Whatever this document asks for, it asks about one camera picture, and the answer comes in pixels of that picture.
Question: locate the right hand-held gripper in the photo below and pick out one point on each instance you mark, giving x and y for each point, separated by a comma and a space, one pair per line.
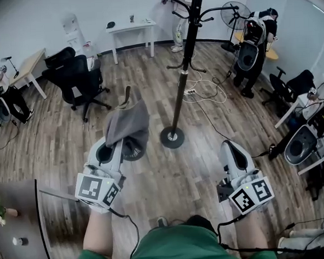
249, 196

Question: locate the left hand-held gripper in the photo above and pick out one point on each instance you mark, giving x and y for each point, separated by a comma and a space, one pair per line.
89, 189

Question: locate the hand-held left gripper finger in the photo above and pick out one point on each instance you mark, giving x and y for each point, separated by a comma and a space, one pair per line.
128, 94

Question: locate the grey baseball cap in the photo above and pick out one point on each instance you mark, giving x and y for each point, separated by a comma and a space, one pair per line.
132, 122

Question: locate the black coat rack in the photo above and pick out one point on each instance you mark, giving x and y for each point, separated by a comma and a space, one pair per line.
186, 52

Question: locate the person's left forearm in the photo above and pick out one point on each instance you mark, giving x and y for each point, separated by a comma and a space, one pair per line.
98, 232

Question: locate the person's right forearm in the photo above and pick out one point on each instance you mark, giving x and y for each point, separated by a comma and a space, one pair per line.
251, 230

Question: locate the black office chair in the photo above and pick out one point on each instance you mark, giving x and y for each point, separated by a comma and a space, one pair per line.
78, 79
59, 57
284, 88

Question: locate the clear water jug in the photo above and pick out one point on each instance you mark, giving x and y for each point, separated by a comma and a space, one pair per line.
90, 50

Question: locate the person's black trousers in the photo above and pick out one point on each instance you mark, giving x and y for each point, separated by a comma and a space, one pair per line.
196, 222

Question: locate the white power strip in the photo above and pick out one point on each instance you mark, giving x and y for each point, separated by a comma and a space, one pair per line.
190, 92

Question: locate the white table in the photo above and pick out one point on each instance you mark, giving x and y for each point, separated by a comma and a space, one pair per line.
132, 27

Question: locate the white grey backpack rig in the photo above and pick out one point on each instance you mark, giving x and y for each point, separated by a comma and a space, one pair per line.
248, 54
299, 146
1, 109

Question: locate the black cap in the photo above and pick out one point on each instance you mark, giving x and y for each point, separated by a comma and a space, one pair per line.
110, 24

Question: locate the grey glass-edged table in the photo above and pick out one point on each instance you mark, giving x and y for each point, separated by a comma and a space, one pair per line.
23, 228

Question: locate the person's shoe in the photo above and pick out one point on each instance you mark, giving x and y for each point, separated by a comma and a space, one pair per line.
162, 221

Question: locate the white water dispenser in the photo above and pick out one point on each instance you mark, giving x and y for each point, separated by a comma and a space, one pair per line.
73, 33

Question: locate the small white bottle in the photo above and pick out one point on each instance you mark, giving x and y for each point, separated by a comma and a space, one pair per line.
20, 241

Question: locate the person's green shirt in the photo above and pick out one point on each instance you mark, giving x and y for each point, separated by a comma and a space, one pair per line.
173, 247

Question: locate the white desk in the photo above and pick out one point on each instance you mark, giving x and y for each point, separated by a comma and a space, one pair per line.
293, 108

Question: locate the light wooden desk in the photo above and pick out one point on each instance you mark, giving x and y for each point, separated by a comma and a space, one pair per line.
30, 64

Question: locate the black floor fan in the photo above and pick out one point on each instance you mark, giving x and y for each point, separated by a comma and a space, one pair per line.
233, 17

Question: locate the yellow round table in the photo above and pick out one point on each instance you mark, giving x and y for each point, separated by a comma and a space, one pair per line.
271, 54

